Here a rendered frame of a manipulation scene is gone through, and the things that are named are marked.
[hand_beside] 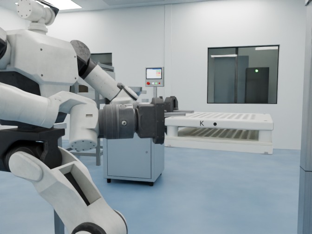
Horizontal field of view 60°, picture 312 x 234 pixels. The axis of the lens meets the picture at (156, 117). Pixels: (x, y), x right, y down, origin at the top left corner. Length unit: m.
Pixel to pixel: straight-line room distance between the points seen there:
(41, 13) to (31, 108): 0.48
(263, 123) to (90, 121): 0.39
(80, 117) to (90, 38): 5.77
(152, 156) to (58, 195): 2.17
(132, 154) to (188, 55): 3.13
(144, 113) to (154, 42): 5.23
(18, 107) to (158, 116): 0.31
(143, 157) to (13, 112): 2.54
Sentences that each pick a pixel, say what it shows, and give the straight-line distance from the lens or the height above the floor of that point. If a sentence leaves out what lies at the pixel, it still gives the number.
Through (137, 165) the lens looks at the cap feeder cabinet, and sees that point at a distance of 3.11.
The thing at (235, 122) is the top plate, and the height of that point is 0.97.
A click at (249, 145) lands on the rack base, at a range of 0.63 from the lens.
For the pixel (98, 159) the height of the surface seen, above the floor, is 0.10.
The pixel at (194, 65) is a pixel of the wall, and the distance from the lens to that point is 5.66.
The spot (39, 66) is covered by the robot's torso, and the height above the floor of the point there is 1.12.
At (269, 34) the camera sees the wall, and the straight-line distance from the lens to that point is 5.79.
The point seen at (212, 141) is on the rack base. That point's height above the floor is 0.92.
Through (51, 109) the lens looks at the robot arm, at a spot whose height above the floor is 1.00.
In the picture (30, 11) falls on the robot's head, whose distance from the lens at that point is 1.01.
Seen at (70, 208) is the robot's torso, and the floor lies 0.67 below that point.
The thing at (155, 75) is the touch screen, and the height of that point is 1.27.
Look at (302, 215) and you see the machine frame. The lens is 0.99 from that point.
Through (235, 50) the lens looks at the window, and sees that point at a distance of 5.78.
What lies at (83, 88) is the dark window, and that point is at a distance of 6.49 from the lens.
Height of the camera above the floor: 1.03
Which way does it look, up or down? 5 degrees down
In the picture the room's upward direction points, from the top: straight up
